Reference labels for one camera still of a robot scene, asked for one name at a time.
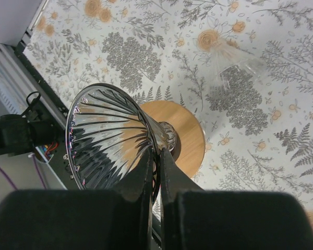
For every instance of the aluminium front rail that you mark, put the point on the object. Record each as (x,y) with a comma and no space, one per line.
(15,76)

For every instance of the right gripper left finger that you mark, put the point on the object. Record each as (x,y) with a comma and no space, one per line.
(115,218)

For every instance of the floral tablecloth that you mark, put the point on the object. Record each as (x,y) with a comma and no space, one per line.
(259,133)

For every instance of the white slotted cable duct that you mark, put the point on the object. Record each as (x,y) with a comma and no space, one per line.
(8,104)

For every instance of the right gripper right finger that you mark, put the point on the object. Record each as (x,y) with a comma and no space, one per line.
(193,218)

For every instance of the clear glass dripper cone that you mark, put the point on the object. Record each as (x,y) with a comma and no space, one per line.
(227,61)

